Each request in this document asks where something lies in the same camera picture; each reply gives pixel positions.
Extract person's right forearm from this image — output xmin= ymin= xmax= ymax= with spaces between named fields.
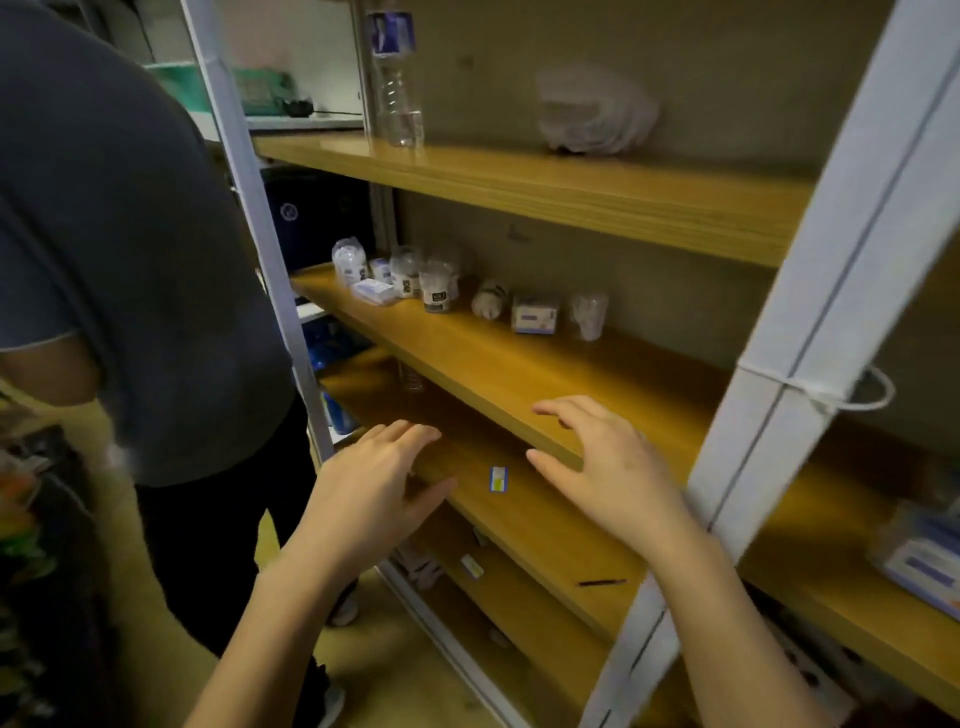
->
xmin=643 ymin=519 xmax=830 ymax=728

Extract white metal shelf rail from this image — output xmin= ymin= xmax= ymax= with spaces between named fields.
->
xmin=377 ymin=561 xmax=530 ymax=728

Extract dark blue bin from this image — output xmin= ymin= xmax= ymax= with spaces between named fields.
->
xmin=261 ymin=168 xmax=378 ymax=273

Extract white box with blue label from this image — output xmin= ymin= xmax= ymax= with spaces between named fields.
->
xmin=510 ymin=293 xmax=561 ymax=336

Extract white printed boxes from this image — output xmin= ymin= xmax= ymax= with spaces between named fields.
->
xmin=761 ymin=600 xmax=912 ymax=725

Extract person's right hand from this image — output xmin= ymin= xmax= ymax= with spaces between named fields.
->
xmin=526 ymin=396 xmax=699 ymax=563

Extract wooden shelf board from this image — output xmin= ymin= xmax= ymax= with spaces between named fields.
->
xmin=291 ymin=262 xmax=960 ymax=719
xmin=253 ymin=131 xmax=816 ymax=270
xmin=405 ymin=506 xmax=695 ymax=728
xmin=318 ymin=347 xmax=649 ymax=644

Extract large white blue box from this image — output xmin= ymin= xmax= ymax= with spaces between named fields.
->
xmin=868 ymin=501 xmax=960 ymax=622

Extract person's left forearm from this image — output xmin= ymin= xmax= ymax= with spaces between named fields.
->
xmin=183 ymin=525 xmax=370 ymax=728

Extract white packets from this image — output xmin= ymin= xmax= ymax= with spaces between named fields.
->
xmin=391 ymin=538 xmax=446 ymax=592

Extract clear plastic cup pack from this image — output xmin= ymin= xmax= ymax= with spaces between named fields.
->
xmin=567 ymin=291 xmax=609 ymax=343

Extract white cord tie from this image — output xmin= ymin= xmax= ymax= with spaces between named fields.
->
xmin=737 ymin=363 xmax=898 ymax=414

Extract person's left hand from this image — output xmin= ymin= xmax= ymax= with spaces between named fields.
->
xmin=298 ymin=420 xmax=459 ymax=579

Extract blue plastic packages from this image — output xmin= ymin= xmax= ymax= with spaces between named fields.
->
xmin=303 ymin=315 xmax=370 ymax=438

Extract clear plastic water bottle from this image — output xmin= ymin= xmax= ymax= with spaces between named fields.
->
xmin=366 ymin=6 xmax=426 ymax=150

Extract white plastic bag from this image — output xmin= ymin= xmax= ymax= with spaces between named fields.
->
xmin=535 ymin=63 xmax=662 ymax=157

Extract colourful snack packets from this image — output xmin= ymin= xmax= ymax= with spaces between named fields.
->
xmin=0 ymin=390 xmax=102 ymax=728

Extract green plastic crate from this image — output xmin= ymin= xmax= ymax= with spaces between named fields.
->
xmin=144 ymin=63 xmax=298 ymax=118

